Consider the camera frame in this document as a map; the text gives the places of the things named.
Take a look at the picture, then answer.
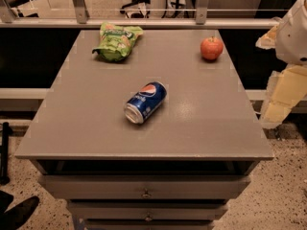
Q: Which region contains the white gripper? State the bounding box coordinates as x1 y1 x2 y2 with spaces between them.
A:
255 0 307 129

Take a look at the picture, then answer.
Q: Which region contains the blue pepsi can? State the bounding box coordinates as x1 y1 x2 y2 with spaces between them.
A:
124 81 167 125

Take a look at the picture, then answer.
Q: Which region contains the red apple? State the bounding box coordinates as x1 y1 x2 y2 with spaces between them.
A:
201 36 224 60

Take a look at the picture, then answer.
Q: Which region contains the grey drawer cabinet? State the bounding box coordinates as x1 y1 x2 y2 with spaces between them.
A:
16 30 272 230

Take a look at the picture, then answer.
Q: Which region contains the black office chair base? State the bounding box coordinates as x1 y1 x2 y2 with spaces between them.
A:
120 0 151 18

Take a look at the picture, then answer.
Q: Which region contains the green chip bag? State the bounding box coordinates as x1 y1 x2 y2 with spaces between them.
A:
92 22 143 62

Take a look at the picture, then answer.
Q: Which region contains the top drawer knob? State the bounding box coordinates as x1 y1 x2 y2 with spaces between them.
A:
141 190 152 199

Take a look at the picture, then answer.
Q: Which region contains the drawer knob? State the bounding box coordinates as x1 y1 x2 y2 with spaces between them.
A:
144 213 153 222
141 190 152 199

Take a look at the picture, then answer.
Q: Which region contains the black pole stand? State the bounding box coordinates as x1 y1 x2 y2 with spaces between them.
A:
0 122 12 185

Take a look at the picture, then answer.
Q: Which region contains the metal railing frame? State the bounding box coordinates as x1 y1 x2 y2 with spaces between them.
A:
0 0 287 29

